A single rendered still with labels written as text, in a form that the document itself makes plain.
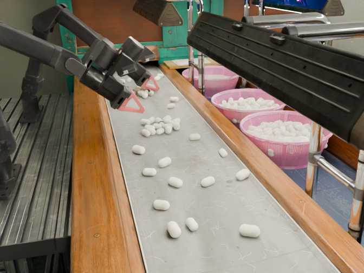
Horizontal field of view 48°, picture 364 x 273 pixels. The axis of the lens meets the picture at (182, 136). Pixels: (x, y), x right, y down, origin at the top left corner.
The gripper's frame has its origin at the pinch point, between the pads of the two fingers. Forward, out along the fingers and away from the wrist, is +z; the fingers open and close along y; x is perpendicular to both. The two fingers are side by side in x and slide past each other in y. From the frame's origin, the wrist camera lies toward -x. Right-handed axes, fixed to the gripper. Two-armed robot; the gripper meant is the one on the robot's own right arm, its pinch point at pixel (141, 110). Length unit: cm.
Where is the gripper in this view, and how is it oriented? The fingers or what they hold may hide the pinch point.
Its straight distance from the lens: 121.3
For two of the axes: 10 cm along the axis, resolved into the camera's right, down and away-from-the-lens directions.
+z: 7.7, 5.0, 4.0
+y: -2.3, -3.6, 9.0
